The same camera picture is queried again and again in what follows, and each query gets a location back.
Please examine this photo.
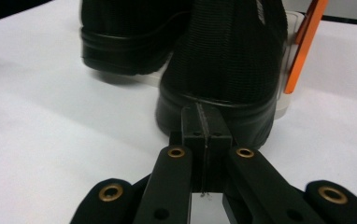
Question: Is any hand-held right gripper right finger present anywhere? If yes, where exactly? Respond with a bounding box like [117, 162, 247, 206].
[205, 104, 325, 224]

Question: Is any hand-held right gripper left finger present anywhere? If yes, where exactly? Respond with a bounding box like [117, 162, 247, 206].
[132, 105, 207, 224]

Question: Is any black mesh shoe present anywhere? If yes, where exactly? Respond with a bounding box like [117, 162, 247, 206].
[154, 0, 291, 151]
[79, 0, 196, 77]

